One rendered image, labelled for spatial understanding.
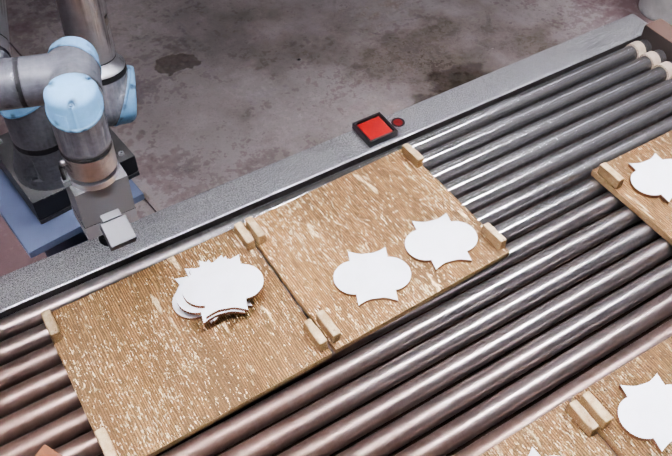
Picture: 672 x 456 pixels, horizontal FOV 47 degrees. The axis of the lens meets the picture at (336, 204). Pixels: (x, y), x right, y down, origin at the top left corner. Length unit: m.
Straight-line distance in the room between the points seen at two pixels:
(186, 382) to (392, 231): 0.50
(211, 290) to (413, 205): 0.46
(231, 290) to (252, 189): 0.31
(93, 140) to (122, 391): 0.47
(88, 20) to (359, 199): 0.63
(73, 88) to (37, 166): 0.60
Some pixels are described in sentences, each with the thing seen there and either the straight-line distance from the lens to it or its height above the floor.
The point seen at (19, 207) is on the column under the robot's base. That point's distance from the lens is 1.81.
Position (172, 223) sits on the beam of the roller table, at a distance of 1.62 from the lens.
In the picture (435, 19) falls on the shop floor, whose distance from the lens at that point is 3.76.
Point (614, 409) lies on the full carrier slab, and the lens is 1.42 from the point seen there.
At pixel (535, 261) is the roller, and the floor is 0.92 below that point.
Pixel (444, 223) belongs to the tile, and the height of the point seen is 0.94.
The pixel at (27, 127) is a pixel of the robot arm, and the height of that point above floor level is 1.10.
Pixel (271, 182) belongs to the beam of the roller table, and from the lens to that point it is 1.67.
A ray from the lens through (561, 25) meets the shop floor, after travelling 3.85.
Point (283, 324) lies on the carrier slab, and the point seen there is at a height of 0.94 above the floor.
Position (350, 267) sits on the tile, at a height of 0.94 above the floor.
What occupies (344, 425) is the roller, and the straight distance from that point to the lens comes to 1.34.
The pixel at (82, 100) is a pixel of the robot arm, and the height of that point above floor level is 1.45.
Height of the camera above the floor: 2.13
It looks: 48 degrees down
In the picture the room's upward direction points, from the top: 1 degrees clockwise
